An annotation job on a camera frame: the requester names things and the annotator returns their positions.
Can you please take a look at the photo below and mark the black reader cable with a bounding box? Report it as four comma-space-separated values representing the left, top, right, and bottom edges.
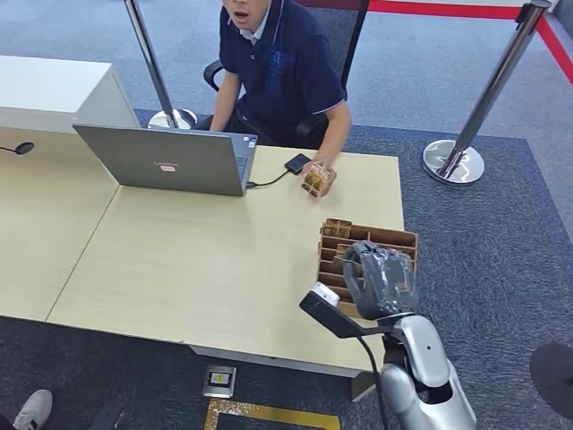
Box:
244, 168, 292, 190

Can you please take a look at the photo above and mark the white shoe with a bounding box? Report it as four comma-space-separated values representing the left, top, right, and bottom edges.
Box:
11, 389, 54, 430

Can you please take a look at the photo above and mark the white cabinet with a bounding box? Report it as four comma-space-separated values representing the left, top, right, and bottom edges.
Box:
0, 54, 140, 134

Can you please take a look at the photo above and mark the red barrier belt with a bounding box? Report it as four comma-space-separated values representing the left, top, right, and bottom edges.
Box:
296, 0, 524, 22
535, 14, 573, 85

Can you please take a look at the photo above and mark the person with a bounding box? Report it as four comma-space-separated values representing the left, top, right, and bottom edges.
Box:
197, 0, 354, 200

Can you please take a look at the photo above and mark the chrome stanchion post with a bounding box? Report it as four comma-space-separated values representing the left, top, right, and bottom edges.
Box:
124, 0, 198, 131
421, 0, 552, 186

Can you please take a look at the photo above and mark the black round base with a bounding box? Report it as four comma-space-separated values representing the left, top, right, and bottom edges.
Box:
530, 342, 573, 421

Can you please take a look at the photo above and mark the black desk microphone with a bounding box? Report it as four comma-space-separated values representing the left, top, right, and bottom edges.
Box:
0, 141, 36, 157

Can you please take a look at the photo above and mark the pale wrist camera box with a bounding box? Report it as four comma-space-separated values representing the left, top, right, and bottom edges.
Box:
311, 281, 342, 308

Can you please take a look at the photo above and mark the wooden slotted card rack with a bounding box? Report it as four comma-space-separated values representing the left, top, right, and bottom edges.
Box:
316, 218, 420, 322

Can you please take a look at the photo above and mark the person's left hand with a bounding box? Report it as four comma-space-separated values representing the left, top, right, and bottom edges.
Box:
301, 157, 338, 200

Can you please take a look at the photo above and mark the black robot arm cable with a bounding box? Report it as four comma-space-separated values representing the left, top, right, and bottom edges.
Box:
355, 335, 391, 430

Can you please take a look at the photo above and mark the grey laptop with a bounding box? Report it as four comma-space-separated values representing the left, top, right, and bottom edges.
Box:
72, 123, 259, 198

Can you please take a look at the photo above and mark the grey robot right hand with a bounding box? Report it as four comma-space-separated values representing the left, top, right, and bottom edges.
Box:
342, 240, 420, 322

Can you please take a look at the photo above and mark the black office chair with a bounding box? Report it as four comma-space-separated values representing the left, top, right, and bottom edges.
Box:
202, 0, 371, 150

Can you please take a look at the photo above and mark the metal floor socket box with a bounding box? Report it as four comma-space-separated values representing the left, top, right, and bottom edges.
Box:
202, 365, 237, 399

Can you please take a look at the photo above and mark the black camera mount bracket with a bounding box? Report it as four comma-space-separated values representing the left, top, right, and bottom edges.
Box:
299, 290, 393, 340

